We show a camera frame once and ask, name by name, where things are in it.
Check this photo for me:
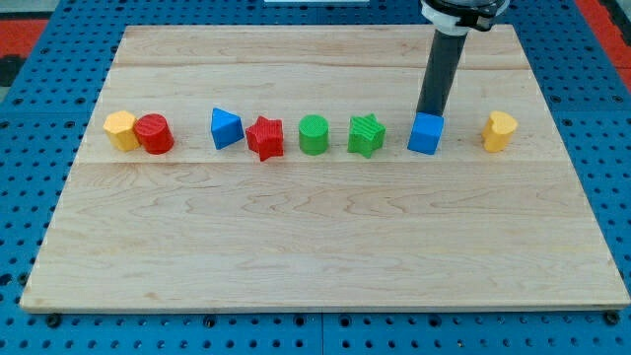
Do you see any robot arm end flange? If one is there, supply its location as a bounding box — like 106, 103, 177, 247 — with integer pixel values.
419, 0, 510, 36

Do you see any green cylinder block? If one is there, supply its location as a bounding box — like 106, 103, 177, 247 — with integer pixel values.
299, 114, 329, 156

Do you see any red star block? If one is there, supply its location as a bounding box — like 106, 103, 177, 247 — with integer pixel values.
245, 115, 284, 162

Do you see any green star block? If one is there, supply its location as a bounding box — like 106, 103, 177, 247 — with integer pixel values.
347, 113, 386, 159

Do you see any blue triangle block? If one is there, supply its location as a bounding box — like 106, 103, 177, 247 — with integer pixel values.
211, 107, 244, 150

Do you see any blue cube block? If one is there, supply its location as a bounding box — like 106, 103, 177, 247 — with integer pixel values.
407, 112, 445, 155

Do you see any wooden board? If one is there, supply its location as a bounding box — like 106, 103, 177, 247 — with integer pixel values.
21, 25, 630, 314

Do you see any red cylinder block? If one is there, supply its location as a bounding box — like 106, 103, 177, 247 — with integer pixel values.
133, 113, 175, 155

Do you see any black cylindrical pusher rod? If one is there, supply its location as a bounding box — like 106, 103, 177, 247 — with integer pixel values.
416, 30, 466, 116

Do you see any yellow heart block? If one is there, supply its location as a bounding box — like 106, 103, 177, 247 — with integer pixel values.
481, 110, 519, 153

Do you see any yellow hexagon block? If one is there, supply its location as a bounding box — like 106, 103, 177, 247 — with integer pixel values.
103, 110, 140, 152

